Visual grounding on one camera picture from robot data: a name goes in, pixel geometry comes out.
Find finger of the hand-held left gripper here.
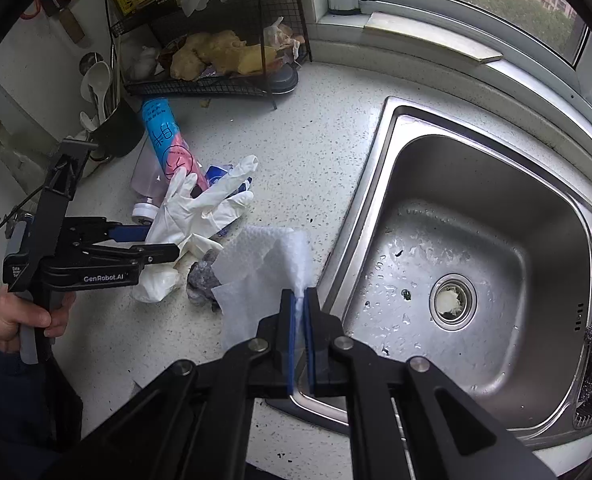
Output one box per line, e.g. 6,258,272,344
58,242,181,276
66,216,151,247

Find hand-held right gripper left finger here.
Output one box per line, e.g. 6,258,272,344
46,287,299,480

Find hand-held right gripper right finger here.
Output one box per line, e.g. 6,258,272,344
306,287,561,480

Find white paper towel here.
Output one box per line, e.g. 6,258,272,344
211,225,313,351

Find blue and pink plastic packet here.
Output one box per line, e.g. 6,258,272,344
141,97,211,191

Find dark blue foil packet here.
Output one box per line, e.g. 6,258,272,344
205,162,254,194

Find person's left forearm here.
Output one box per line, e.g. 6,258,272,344
0,305,84,480

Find person's left hand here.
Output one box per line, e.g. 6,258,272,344
0,290,78,356

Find white crumpled plastic bag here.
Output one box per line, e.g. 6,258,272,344
131,264,181,304

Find clear plastic bottle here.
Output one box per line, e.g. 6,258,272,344
130,152,169,226

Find black utensil holder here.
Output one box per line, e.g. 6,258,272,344
88,97,147,161

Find sink drain strainer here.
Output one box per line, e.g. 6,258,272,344
429,273,478,332

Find white plastic spoon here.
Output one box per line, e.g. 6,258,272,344
78,60,113,126

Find garlic bulb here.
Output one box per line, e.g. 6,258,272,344
127,46,159,81

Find large ginger root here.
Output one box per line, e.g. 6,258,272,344
168,30,249,81

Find black round lid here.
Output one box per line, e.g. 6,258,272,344
268,66,299,96

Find stainless steel sink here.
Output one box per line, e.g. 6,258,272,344
263,95,592,453

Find yellow ginger piece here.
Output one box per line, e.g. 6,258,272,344
236,44,284,76

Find bagged garlic cloves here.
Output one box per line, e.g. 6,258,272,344
263,17,307,61

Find black sink caddy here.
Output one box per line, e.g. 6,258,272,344
573,390,592,428

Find wooden handled tool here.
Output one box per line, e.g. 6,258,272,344
43,0,87,46

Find black wire rack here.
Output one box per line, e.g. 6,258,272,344
105,0,314,111

